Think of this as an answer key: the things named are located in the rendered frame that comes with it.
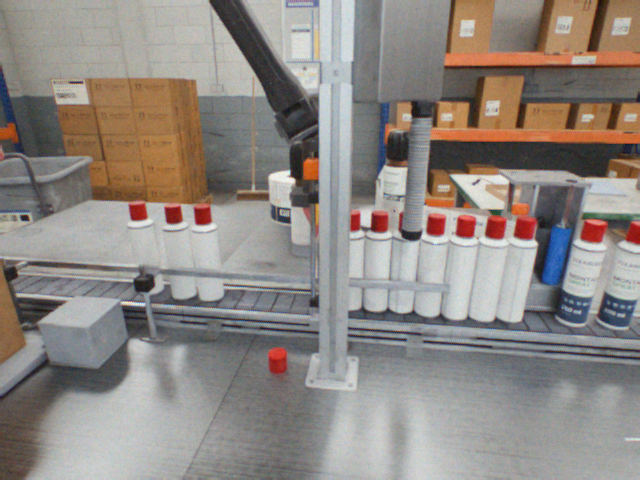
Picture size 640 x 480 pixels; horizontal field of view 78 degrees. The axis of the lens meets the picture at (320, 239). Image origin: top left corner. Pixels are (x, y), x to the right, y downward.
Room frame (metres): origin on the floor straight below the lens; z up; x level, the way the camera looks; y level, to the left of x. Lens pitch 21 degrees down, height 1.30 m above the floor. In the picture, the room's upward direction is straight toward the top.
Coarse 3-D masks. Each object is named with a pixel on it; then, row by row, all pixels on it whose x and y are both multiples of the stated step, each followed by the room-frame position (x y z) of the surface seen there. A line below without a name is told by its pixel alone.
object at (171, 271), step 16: (176, 272) 0.72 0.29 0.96; (192, 272) 0.71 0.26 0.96; (208, 272) 0.71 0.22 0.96; (224, 272) 0.71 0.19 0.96; (240, 272) 0.71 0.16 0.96; (256, 272) 0.70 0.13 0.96; (384, 288) 0.66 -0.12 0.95; (400, 288) 0.66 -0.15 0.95; (416, 288) 0.65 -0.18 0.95; (432, 288) 0.65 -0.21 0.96; (448, 288) 0.65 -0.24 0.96
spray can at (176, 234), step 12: (168, 204) 0.76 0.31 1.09; (180, 204) 0.77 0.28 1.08; (168, 216) 0.74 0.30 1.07; (180, 216) 0.75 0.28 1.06; (168, 228) 0.74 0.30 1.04; (180, 228) 0.74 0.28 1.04; (168, 240) 0.74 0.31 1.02; (180, 240) 0.74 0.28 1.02; (168, 252) 0.74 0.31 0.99; (180, 252) 0.74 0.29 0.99; (168, 264) 0.74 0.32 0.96; (180, 264) 0.74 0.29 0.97; (192, 264) 0.76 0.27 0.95; (180, 276) 0.74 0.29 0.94; (180, 288) 0.73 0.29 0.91; (192, 288) 0.75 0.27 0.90; (180, 300) 0.73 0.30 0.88
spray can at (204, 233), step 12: (204, 204) 0.76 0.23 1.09; (204, 216) 0.74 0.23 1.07; (192, 228) 0.74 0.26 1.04; (204, 228) 0.73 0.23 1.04; (216, 228) 0.75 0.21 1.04; (204, 240) 0.73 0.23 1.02; (216, 240) 0.74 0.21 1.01; (204, 252) 0.73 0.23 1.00; (216, 252) 0.74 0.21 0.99; (204, 264) 0.73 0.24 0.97; (216, 264) 0.74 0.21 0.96; (204, 288) 0.73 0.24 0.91; (216, 288) 0.73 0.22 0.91; (204, 300) 0.73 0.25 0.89; (216, 300) 0.73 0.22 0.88
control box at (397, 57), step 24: (360, 0) 0.55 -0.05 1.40; (384, 0) 0.53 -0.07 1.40; (408, 0) 0.57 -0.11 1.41; (432, 0) 0.61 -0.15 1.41; (360, 24) 0.55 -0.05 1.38; (384, 24) 0.53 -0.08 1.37; (408, 24) 0.57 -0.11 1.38; (432, 24) 0.61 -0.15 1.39; (360, 48) 0.55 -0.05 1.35; (384, 48) 0.53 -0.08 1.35; (408, 48) 0.57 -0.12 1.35; (432, 48) 0.62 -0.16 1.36; (360, 72) 0.55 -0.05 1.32; (384, 72) 0.53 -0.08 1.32; (408, 72) 0.57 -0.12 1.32; (432, 72) 0.62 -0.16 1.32; (360, 96) 0.55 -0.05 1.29; (384, 96) 0.54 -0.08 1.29; (408, 96) 0.58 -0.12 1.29; (432, 96) 0.63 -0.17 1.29
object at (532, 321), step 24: (24, 288) 0.79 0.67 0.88; (48, 288) 0.79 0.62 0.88; (72, 288) 0.79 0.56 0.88; (96, 288) 0.79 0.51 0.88; (120, 288) 0.79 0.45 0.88; (168, 288) 0.79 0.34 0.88; (288, 312) 0.70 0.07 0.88; (360, 312) 0.69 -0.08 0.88; (384, 312) 0.70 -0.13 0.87; (528, 312) 0.69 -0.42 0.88; (552, 312) 0.69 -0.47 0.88; (600, 336) 0.61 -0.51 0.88; (624, 336) 0.61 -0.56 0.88
